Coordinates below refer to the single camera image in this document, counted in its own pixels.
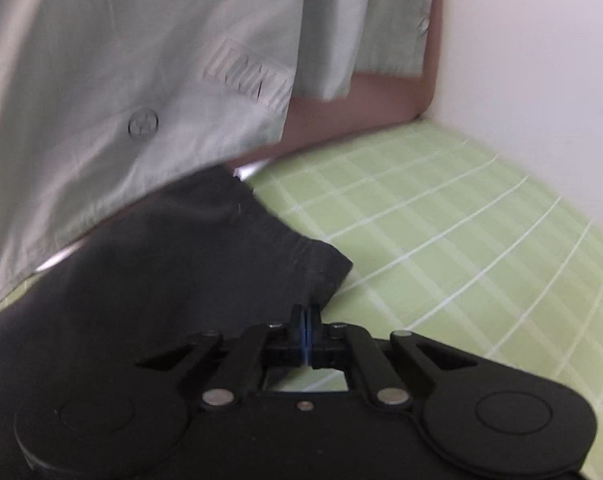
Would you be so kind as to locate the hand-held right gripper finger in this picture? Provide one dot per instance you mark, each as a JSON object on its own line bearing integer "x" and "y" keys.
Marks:
{"x": 302, "y": 336}
{"x": 310, "y": 336}

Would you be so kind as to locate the black garment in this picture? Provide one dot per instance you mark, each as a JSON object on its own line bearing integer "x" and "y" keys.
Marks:
{"x": 156, "y": 260}

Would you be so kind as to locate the pale green button shirt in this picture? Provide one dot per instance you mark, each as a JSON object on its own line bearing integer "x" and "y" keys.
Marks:
{"x": 106, "y": 60}

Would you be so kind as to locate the brown headboard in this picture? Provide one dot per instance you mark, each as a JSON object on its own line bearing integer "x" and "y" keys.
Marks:
{"x": 341, "y": 120}

